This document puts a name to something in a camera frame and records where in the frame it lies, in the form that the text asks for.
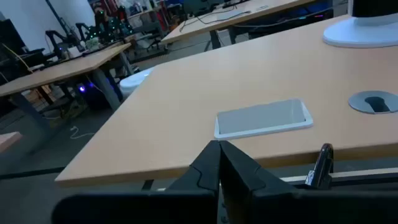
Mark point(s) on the light wooden office desk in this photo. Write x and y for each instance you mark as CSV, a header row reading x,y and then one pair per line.
x,y
217,87

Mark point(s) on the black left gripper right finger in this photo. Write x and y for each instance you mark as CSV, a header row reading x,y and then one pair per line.
x,y
264,205

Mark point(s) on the wooden desk with robot arms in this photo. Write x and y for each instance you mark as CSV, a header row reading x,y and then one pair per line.
x,y
62,70

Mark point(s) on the black background robot arm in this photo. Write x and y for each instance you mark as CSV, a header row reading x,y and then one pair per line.
x,y
54,35
99,21

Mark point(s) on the black computer tower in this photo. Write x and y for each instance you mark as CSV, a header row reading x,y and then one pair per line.
x,y
93,96

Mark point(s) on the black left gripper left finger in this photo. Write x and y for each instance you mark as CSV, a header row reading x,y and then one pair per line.
x,y
186,205

